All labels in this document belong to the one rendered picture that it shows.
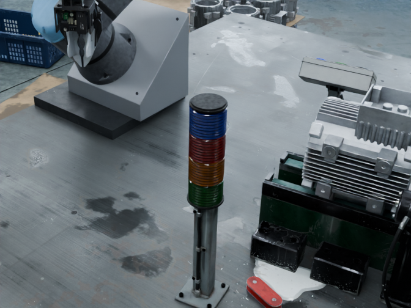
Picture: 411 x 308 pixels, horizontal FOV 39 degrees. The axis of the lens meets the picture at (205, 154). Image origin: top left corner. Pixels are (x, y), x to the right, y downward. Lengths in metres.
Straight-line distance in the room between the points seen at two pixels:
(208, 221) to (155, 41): 0.78
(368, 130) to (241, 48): 1.14
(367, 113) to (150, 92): 0.71
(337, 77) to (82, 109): 0.73
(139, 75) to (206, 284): 0.73
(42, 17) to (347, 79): 0.77
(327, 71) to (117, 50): 0.58
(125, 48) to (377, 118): 0.81
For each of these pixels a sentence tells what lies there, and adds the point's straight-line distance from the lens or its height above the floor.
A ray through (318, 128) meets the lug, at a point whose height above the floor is 1.09.
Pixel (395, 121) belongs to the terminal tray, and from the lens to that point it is 1.10.
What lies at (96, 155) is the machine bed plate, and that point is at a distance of 1.55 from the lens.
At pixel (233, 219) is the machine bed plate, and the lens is 1.33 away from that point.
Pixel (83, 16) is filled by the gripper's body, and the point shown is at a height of 1.24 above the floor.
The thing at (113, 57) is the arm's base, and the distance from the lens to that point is 1.65.
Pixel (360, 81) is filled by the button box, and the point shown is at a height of 1.06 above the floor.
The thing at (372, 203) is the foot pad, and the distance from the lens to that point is 1.14.
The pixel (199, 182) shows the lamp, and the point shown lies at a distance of 0.96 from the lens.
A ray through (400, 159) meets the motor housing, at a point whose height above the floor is 1.06.
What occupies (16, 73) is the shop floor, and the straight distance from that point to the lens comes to 3.99.
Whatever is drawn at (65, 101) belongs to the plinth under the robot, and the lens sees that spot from 1.77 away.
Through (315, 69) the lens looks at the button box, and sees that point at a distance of 1.42.
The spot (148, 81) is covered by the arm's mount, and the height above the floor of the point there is 0.93.
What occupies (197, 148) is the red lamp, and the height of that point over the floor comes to 1.15.
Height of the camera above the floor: 1.64
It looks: 33 degrees down
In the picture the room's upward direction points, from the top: 2 degrees clockwise
